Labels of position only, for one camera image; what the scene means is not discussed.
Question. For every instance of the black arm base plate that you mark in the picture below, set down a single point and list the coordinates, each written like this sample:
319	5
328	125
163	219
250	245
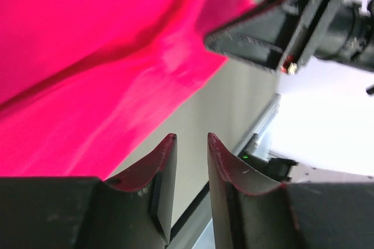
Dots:
277	169

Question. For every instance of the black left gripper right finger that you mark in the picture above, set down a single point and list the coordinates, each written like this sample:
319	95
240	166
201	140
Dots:
252	208

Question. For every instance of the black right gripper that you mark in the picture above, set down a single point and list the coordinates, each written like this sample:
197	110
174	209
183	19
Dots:
275	34

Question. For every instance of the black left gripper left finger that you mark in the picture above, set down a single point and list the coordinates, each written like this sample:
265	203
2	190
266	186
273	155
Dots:
132	209

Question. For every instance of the pink red t shirt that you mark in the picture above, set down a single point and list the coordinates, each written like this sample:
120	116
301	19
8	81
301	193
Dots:
84	82

